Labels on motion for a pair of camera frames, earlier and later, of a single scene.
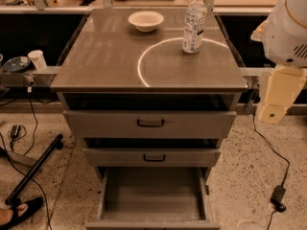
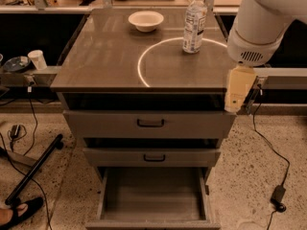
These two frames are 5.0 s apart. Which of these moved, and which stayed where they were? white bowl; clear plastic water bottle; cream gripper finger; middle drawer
Moved: cream gripper finger
Stayed: middle drawer; clear plastic water bottle; white bowl
